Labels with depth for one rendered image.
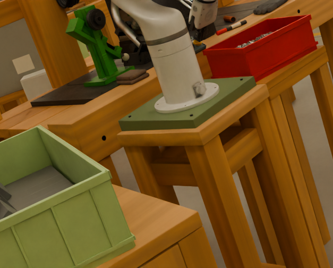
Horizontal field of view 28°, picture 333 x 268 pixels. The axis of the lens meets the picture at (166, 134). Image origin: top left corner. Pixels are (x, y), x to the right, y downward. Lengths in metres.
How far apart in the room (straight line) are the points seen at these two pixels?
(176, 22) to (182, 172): 0.40
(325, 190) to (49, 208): 2.06
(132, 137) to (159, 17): 0.34
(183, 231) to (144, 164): 0.53
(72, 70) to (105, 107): 0.68
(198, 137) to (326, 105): 0.79
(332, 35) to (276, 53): 0.85
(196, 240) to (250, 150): 0.53
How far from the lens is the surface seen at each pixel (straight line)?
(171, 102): 1.84
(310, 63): 2.28
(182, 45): 1.80
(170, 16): 1.79
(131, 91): 2.14
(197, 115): 1.72
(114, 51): 2.43
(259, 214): 2.41
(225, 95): 1.81
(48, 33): 2.69
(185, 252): 1.40
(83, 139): 2.03
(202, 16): 2.26
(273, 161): 1.93
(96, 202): 1.29
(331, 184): 3.20
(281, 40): 2.21
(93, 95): 2.26
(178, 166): 1.82
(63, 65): 2.71
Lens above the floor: 1.36
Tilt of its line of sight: 17 degrees down
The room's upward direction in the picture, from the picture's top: 20 degrees counter-clockwise
